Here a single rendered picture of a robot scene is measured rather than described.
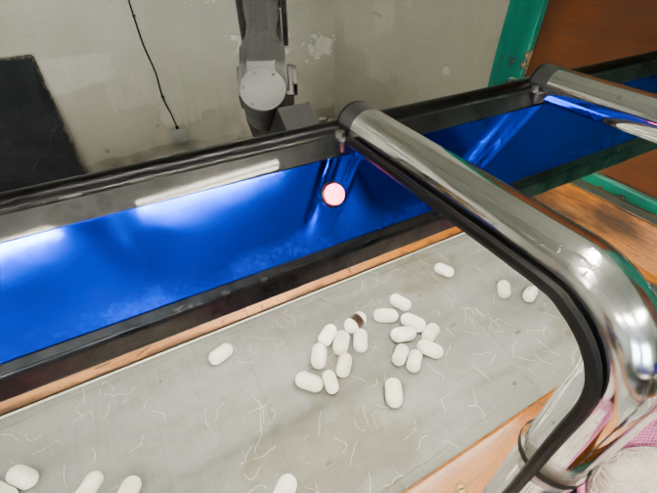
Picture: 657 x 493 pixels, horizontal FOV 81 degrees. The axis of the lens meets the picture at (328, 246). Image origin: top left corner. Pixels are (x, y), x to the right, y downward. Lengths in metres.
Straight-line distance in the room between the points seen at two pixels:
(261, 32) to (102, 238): 0.53
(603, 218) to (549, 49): 0.30
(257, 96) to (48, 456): 0.47
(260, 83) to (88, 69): 1.90
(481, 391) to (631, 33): 0.55
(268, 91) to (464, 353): 0.43
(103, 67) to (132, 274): 2.21
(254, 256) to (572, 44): 0.69
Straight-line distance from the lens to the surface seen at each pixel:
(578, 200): 0.76
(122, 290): 0.19
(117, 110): 2.43
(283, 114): 0.48
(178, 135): 2.48
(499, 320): 0.64
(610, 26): 0.77
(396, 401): 0.50
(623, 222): 0.74
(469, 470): 0.48
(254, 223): 0.19
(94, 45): 2.35
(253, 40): 0.66
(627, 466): 0.60
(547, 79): 0.31
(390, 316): 0.57
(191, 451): 0.51
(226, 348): 0.55
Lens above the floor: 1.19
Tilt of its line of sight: 40 degrees down
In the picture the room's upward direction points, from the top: straight up
